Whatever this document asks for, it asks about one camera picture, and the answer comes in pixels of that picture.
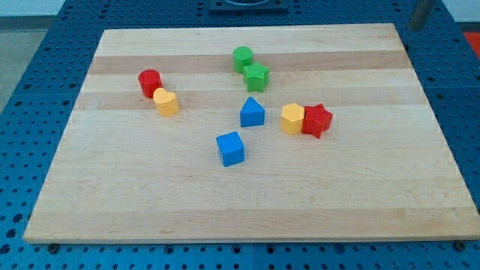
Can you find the blue cube block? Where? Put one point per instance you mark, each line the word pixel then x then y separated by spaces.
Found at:
pixel 230 148

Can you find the blue triangle block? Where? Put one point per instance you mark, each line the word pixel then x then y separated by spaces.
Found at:
pixel 252 113

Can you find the yellow hexagon block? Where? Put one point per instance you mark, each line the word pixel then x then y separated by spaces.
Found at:
pixel 292 117

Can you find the green star block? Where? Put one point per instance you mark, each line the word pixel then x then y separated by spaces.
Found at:
pixel 256 77

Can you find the red star block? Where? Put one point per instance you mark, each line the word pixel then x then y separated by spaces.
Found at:
pixel 317 119

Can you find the yellow heart block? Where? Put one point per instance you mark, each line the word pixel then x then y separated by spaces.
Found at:
pixel 166 102

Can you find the green cylinder block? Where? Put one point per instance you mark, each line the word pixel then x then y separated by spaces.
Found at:
pixel 242 56

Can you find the wooden board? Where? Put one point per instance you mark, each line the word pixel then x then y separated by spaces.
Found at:
pixel 124 174

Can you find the grey metal rod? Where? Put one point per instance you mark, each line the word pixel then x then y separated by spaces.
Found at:
pixel 420 14

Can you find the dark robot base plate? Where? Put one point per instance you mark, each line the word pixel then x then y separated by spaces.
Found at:
pixel 247 5

